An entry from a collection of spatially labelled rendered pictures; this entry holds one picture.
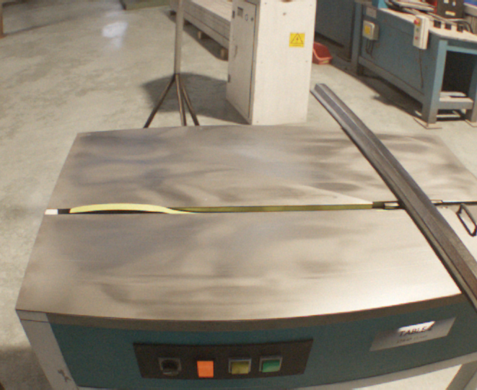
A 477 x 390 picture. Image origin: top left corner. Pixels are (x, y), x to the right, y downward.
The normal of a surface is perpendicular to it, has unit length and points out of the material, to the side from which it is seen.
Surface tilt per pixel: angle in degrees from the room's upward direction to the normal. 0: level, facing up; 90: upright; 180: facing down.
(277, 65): 90
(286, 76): 90
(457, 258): 75
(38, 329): 90
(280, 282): 0
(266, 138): 0
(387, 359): 90
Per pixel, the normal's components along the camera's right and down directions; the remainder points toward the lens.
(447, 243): -0.93, -0.14
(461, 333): 0.12, 0.55
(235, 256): 0.06, -0.84
